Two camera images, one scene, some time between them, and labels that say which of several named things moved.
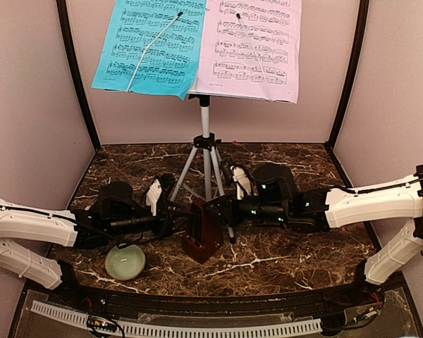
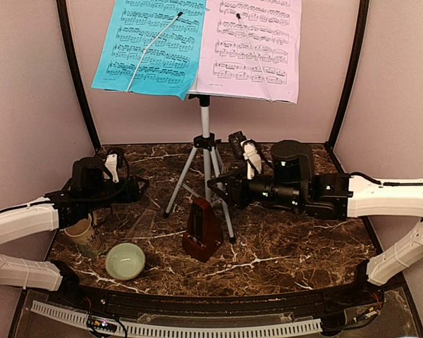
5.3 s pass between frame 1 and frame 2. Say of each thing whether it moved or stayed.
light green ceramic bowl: stayed
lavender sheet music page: stayed
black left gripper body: moved
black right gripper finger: moved
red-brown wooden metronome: stayed
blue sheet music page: stayed
